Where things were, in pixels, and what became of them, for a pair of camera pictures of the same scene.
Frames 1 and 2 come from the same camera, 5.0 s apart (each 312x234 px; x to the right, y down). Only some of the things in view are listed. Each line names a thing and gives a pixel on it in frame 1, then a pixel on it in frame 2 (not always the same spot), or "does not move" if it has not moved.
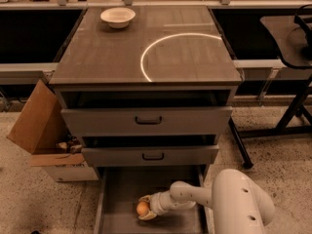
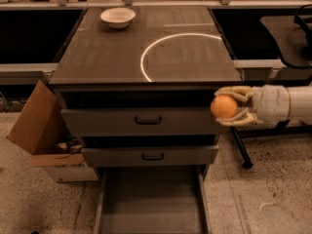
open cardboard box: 42,129 does not move
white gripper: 157,204 to 271,103
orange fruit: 142,208 to 223,106
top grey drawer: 150,121 does not move
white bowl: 117,18 does not move
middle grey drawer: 151,156 does not move
